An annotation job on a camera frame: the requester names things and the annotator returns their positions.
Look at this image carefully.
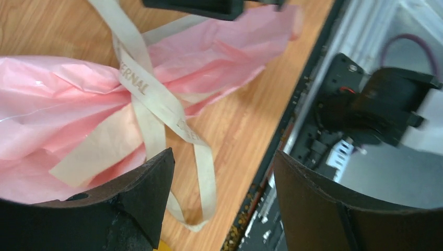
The yellow cylindrical vase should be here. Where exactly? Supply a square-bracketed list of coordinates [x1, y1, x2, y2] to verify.
[154, 240, 172, 251]

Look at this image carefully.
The white slotted cable duct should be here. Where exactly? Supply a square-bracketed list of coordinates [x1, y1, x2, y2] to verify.
[326, 140, 354, 172]

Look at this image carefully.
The pink flower bouquet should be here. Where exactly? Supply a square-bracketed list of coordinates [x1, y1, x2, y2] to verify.
[1, 5, 302, 204]

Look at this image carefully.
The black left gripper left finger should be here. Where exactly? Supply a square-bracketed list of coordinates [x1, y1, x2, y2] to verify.
[1, 148, 175, 250]

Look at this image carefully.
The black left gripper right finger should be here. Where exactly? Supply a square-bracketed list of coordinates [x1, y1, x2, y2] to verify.
[274, 151, 442, 250]

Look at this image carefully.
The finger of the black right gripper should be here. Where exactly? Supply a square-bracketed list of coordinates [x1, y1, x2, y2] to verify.
[142, 0, 288, 21]

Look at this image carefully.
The white printed ribbon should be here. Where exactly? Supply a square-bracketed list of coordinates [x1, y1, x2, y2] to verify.
[50, 1, 217, 232]

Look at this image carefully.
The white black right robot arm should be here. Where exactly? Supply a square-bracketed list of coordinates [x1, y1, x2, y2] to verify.
[311, 1, 442, 151]

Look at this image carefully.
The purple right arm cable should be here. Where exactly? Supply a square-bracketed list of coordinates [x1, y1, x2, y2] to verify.
[380, 33, 441, 81]

